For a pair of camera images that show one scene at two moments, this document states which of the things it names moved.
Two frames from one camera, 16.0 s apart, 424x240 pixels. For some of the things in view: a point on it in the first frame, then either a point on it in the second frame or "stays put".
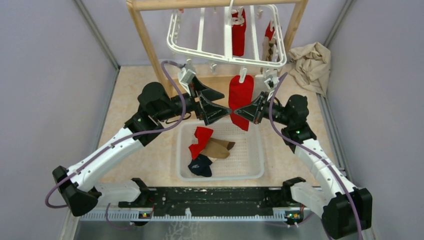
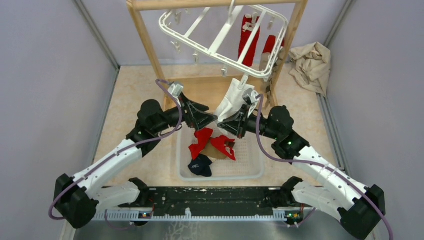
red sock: [268, 33] to [270, 44]
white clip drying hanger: [227, 57] to [267, 73]
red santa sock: [238, 32] to [251, 53]
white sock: [259, 86] to [231, 101]
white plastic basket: [245, 163] stays put
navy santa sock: [200, 166] stays put
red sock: [240, 94] to [220, 141]
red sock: [203, 135] stays put
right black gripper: [253, 112] to [236, 126]
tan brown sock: [216, 148] stays put
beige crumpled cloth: [313, 65] stays put
